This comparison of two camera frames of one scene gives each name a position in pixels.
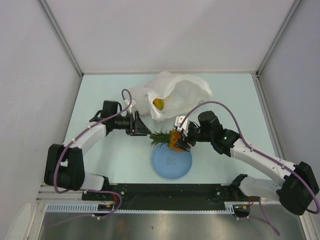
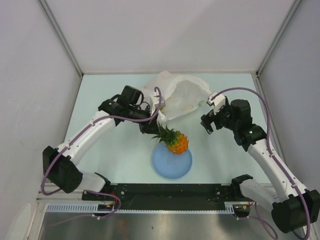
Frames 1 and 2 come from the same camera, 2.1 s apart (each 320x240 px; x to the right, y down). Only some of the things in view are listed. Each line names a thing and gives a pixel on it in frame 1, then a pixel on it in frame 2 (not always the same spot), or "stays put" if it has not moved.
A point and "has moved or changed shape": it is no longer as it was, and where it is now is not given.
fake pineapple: x=170 y=137 has moved or changed shape
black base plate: x=163 y=197 stays put
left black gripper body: x=133 y=125 → x=144 y=125
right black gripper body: x=192 y=135 → x=221 y=119
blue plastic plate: x=170 y=163 stays put
